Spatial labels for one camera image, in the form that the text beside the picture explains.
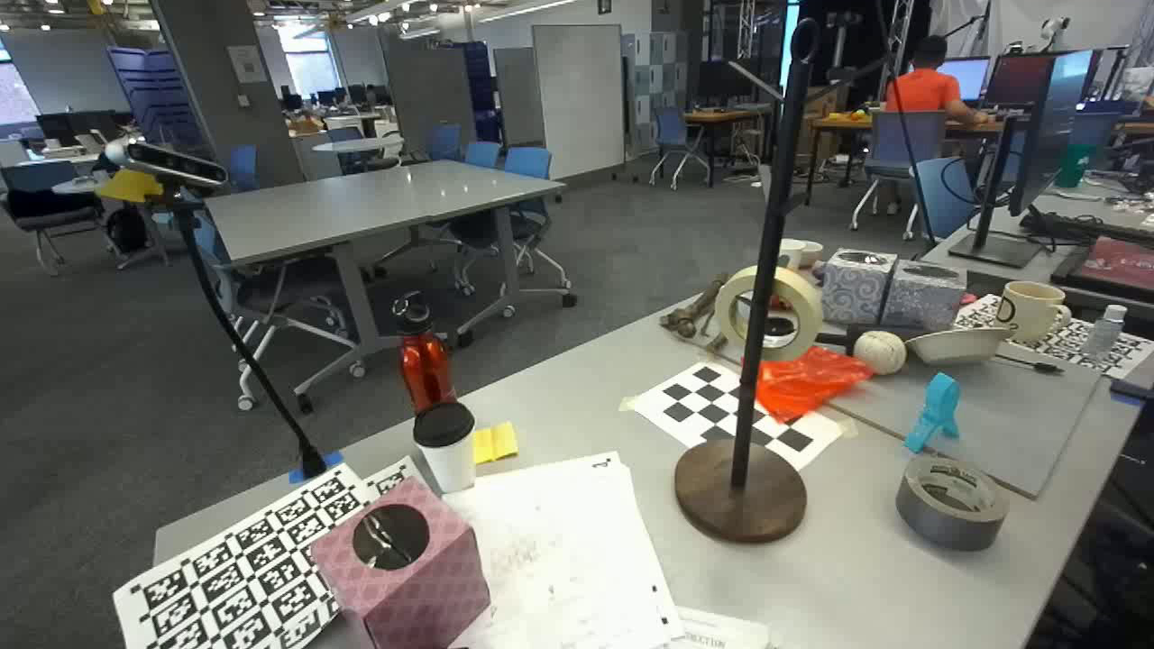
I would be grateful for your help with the beige masking tape roll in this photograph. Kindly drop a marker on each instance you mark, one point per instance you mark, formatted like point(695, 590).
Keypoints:
point(804, 298)

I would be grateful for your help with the black pole rack wooden base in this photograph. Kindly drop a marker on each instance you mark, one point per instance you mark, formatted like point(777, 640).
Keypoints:
point(742, 497)

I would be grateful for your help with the blue tape patch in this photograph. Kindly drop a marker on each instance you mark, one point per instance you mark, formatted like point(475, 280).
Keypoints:
point(329, 463)

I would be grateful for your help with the black white checkerboard sheet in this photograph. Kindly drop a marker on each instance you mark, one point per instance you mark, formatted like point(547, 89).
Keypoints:
point(689, 402)

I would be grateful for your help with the yellow sticky note pad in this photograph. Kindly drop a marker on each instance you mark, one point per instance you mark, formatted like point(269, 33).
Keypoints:
point(495, 446)

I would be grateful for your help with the red bottle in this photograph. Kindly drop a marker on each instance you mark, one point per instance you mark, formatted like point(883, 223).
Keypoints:
point(424, 372)

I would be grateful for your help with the white cup black lid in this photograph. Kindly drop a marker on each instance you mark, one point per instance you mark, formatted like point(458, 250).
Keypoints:
point(445, 451)

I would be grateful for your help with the white paper sheet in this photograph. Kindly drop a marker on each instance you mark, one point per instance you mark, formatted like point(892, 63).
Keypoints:
point(564, 553)

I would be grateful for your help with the white whiteboard panel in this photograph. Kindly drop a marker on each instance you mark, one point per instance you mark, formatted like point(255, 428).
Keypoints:
point(577, 94)

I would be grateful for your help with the small white bowl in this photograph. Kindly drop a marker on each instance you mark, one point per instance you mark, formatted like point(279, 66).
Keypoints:
point(801, 253)

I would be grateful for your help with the orange plastic bag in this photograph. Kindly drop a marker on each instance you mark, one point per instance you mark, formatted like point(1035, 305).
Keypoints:
point(811, 378)

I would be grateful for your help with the grey office table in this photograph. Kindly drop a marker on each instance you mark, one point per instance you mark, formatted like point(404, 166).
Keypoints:
point(361, 204)

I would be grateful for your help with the patterned white tissue box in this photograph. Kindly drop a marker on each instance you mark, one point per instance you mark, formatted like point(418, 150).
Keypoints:
point(855, 290)
point(929, 298)

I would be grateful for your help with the white ball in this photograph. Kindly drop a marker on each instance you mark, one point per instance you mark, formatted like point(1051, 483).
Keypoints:
point(880, 351)

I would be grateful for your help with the pink tissue box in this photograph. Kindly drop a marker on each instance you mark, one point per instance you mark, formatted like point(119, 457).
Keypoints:
point(415, 590)

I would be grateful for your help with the blue plastic clamp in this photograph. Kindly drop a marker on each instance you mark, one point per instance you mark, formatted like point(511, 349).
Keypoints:
point(939, 410)

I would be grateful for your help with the grey blue office chair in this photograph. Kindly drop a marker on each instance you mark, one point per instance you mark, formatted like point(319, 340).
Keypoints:
point(903, 144)

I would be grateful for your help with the grey bowl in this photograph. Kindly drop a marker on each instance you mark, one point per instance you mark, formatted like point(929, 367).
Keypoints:
point(956, 349)

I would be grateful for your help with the person in orange shirt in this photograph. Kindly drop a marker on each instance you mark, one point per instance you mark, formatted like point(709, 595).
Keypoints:
point(926, 89)

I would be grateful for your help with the large fiducial tag sheet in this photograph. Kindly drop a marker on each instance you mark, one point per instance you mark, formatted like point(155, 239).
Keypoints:
point(228, 579)

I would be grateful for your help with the cream mug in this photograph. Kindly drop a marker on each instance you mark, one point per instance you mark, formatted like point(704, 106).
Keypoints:
point(1033, 313)

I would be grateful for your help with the grey table mat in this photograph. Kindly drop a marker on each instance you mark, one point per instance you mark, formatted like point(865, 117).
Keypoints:
point(1021, 420)

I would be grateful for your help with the laptop with blue screen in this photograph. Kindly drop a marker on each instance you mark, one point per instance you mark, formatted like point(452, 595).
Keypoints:
point(966, 76)

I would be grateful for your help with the yellow object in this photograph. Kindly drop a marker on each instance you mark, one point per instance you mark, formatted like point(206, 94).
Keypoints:
point(126, 184)

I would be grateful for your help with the small fiducial tag sheet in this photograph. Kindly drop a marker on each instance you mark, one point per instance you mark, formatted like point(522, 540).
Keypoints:
point(1075, 344)

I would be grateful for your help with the dark screen monitor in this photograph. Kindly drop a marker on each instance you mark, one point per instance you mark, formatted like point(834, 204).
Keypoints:
point(1019, 76)

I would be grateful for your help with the small white bottle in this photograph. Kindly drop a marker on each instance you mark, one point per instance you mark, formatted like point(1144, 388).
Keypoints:
point(1103, 333)

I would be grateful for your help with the black office chair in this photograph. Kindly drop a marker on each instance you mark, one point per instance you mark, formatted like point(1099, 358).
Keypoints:
point(54, 215)

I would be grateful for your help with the red black flat box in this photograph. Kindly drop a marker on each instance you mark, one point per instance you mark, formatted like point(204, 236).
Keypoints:
point(1112, 266)

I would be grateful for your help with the black gooseneck camera stand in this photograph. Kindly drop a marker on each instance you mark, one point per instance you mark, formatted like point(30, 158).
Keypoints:
point(238, 344)

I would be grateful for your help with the grey duct tape roll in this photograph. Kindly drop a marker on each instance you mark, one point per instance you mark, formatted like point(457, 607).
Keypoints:
point(950, 509)

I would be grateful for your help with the black stereo camera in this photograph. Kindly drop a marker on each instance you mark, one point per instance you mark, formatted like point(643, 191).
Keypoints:
point(166, 164)

